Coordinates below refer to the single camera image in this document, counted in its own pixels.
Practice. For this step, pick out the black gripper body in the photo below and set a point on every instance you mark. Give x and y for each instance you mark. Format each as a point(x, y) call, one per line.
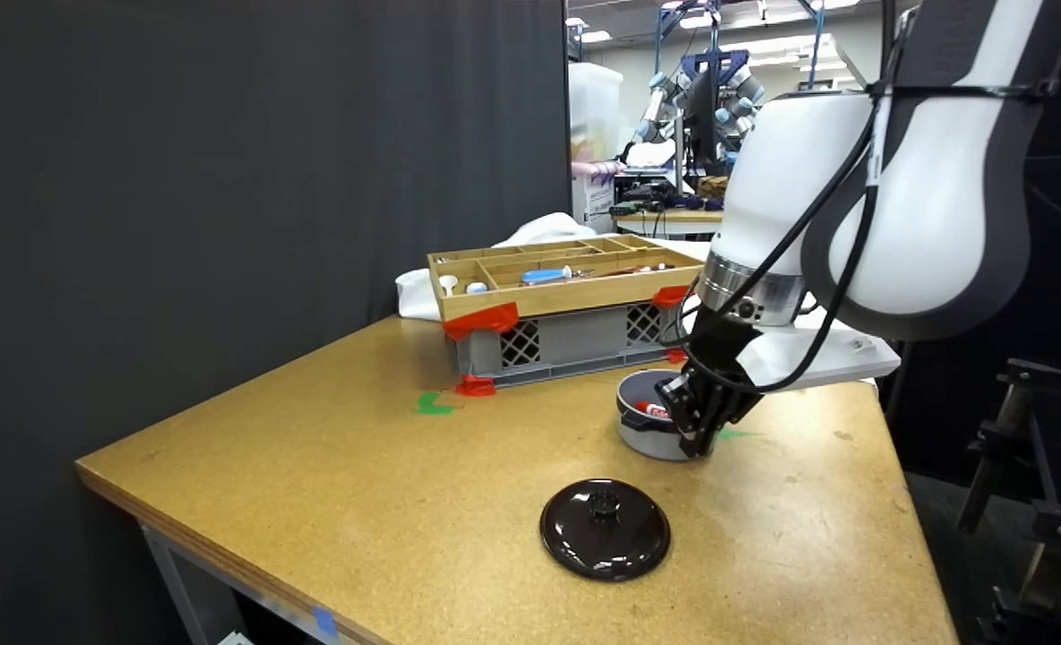
point(717, 364)

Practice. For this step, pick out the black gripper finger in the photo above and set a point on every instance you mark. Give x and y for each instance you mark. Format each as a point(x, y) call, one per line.
point(712, 431)
point(681, 419)

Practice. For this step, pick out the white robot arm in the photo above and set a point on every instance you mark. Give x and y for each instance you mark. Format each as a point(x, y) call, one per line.
point(937, 180)

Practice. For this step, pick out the black round pot lid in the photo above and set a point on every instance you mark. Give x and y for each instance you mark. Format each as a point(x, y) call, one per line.
point(602, 527)

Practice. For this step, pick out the grey crate with red clips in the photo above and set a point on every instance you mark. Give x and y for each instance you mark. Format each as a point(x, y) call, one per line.
point(580, 337)

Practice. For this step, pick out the background work table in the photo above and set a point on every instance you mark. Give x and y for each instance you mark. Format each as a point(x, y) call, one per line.
point(673, 220)

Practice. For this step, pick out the wooden cutlery tray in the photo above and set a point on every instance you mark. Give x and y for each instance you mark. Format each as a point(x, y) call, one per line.
point(553, 290)

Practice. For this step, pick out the white plastic utensil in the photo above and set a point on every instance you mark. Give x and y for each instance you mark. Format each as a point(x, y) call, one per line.
point(451, 284)

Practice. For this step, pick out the blue background robot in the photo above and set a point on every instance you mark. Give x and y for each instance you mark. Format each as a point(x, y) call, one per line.
point(712, 84)

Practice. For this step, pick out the white plastic container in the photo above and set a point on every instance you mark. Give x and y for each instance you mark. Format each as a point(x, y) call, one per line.
point(596, 107)

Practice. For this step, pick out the black metal stand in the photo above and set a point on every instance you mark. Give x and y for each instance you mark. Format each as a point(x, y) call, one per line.
point(1034, 503)

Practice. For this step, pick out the blue tape piece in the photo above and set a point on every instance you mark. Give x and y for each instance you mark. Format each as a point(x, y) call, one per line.
point(329, 622)

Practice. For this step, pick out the grey metal table leg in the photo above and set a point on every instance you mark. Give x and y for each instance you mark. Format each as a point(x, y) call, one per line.
point(185, 585)

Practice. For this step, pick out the black curtain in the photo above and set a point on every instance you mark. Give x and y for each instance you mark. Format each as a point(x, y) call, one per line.
point(195, 180)

